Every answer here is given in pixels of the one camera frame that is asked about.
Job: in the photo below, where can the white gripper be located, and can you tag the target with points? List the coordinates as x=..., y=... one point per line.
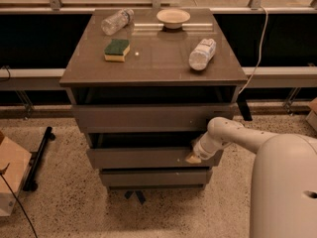
x=200, y=150

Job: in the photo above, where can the grey drawer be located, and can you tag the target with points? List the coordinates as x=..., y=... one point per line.
x=141, y=150
x=156, y=178
x=147, y=118

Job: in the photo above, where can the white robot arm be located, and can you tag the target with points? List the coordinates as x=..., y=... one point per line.
x=284, y=177

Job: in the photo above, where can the grey top drawer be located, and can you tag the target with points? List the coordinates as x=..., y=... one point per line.
x=147, y=118

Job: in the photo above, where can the grey drawer cabinet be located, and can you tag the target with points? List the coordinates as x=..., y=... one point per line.
x=156, y=70

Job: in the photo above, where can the grey bottom drawer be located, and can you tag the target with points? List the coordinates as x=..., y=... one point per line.
x=156, y=178

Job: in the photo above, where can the white labelled plastic bottle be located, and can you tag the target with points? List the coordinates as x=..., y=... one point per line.
x=202, y=54

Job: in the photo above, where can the green yellow sponge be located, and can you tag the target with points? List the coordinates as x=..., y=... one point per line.
x=117, y=50

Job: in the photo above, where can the white ceramic bowl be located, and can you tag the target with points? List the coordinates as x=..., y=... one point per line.
x=173, y=18

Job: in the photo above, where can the clear plastic bottle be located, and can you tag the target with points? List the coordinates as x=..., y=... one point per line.
x=117, y=21

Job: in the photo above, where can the cardboard box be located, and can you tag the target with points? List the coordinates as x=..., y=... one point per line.
x=14, y=165

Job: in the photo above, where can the black cabinet foot bracket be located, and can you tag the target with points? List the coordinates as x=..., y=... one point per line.
x=138, y=193

